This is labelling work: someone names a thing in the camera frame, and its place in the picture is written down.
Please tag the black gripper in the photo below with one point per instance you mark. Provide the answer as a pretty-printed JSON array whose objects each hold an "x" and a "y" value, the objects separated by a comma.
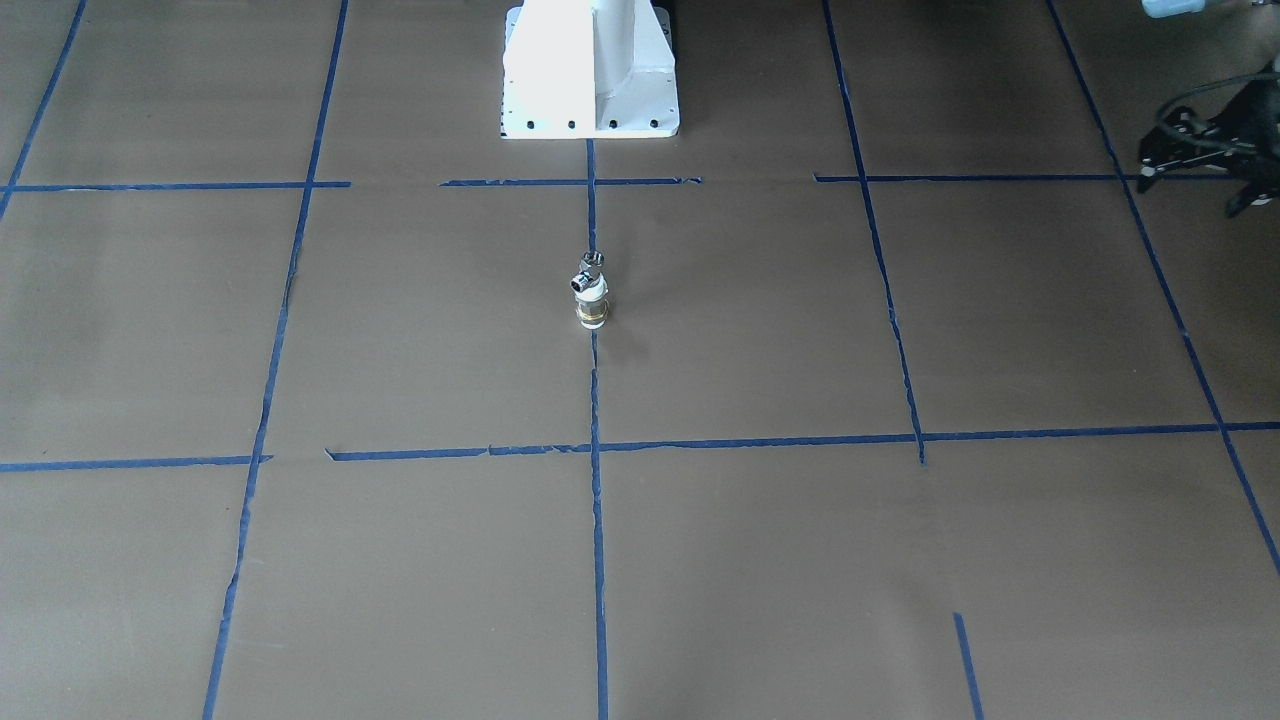
[{"x": 1262, "y": 150}]

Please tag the brown paper table cover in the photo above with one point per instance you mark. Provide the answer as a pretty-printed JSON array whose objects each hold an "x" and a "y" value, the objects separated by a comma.
[{"x": 909, "y": 404}]

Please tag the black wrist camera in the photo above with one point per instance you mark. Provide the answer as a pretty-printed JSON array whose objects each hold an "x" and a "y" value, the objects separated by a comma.
[{"x": 1187, "y": 141}]

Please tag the chrome angle valve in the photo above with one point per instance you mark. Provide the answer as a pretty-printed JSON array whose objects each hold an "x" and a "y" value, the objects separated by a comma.
[{"x": 590, "y": 278}]

